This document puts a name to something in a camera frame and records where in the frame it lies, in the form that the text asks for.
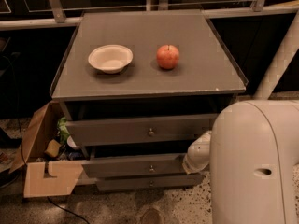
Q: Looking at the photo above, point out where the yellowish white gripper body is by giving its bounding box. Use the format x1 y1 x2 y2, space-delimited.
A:
182 155 209 175

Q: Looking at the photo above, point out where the grey drawer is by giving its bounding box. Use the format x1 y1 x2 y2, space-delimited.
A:
95 174 203 192
82 152 185 178
66 114 217 147

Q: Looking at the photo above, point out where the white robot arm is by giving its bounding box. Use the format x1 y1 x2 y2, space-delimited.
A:
182 100 299 224

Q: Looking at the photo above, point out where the grey top drawer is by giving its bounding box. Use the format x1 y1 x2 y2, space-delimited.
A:
66 114 217 147

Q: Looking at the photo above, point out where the grey bottom drawer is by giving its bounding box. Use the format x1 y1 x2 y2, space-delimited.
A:
95 174 203 192

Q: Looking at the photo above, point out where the grey wooden drawer cabinet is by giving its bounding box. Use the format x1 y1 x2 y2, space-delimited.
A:
50 10 249 151

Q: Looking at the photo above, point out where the white diagonal pole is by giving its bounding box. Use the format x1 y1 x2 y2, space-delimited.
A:
253 11 299 100

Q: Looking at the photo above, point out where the red apple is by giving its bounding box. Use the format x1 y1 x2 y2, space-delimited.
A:
156 45 179 70

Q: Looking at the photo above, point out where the white cup in box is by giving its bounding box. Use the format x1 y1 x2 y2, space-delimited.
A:
67 136 80 150

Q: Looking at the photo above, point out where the white paper bowl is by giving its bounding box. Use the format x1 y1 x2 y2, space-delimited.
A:
88 45 133 74

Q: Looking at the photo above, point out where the green crumpled bag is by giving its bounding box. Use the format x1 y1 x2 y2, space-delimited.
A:
57 117 69 144

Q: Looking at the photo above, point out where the yellow sponge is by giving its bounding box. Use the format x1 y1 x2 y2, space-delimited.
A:
44 139 61 158

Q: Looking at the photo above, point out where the brown cardboard box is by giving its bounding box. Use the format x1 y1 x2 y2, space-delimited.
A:
9 102 87 198

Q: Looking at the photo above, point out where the metal window railing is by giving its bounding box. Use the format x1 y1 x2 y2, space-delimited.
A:
0 0 298 30

